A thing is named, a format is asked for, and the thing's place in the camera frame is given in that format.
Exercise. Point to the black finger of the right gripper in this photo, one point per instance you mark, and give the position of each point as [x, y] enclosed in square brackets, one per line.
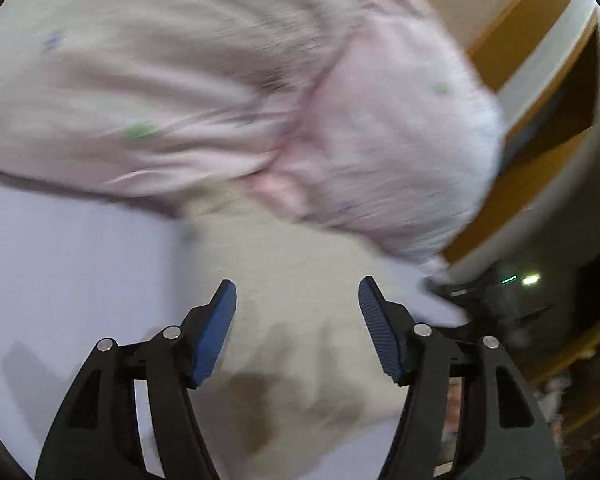
[497, 303]

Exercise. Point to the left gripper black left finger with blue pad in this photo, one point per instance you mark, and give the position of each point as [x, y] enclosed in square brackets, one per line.
[95, 432]

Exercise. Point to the wooden bed frame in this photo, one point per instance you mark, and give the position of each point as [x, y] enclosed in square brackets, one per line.
[542, 217]

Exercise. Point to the pink floral pillow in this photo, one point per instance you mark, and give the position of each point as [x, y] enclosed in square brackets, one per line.
[363, 116]

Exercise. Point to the beige cable-knit sweater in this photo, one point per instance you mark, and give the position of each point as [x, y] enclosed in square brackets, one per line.
[298, 392]

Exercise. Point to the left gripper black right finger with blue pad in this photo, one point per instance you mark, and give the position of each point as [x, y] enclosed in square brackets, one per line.
[502, 433]

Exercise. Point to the pale lavender bed sheet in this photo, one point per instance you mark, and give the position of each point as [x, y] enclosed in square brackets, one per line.
[74, 270]

